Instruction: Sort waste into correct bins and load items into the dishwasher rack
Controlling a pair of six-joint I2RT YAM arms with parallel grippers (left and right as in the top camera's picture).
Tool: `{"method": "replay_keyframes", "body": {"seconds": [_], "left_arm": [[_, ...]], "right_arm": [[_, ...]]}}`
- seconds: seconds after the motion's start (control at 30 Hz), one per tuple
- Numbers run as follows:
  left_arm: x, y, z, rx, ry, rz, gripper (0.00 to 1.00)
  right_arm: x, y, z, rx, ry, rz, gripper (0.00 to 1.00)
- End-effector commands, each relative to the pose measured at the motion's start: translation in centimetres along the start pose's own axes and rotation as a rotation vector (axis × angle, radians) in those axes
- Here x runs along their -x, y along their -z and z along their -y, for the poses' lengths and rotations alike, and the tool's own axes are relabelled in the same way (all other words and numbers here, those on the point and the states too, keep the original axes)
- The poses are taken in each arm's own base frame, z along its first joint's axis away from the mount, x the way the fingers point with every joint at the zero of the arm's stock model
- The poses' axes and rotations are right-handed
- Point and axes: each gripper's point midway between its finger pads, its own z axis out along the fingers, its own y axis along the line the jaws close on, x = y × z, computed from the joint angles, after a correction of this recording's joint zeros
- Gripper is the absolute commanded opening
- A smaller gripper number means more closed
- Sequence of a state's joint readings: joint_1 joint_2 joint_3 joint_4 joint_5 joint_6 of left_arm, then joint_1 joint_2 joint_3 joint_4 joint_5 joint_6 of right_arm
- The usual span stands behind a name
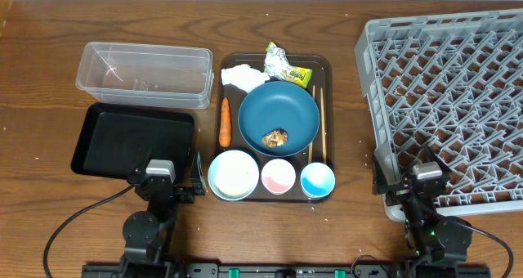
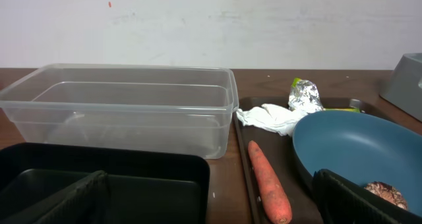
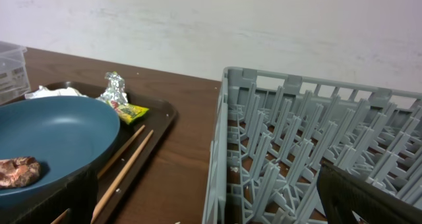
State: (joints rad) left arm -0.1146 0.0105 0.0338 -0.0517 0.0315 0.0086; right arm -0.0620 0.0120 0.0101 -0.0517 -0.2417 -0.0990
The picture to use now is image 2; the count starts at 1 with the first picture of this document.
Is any orange carrot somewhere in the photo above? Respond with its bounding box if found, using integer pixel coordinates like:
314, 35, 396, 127
248, 140, 293, 224

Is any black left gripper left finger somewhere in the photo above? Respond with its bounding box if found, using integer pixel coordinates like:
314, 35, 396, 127
1, 171, 109, 224

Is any large blue bowl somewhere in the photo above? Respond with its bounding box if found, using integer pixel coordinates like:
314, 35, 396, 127
292, 110, 421, 215

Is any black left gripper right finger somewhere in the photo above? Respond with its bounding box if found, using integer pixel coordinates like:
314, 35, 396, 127
312, 169, 421, 224

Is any clear plastic bin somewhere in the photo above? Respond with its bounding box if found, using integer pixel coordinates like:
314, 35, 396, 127
1, 64, 239, 159

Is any foil snack wrapper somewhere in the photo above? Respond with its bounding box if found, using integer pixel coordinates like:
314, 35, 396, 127
287, 77, 361, 115

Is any grey dishwasher rack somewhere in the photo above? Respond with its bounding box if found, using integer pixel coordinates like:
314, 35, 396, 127
379, 53, 421, 121

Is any crumpled white napkin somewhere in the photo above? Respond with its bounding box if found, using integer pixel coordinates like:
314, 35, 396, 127
236, 103, 308, 136

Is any black plastic tray bin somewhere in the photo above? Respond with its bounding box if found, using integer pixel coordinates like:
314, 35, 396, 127
1, 143, 210, 223

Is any brown food scrap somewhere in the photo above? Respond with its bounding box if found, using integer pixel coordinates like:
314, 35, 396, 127
365, 181, 408, 210

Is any dark brown serving tray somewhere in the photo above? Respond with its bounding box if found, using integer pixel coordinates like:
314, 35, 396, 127
233, 96, 395, 224

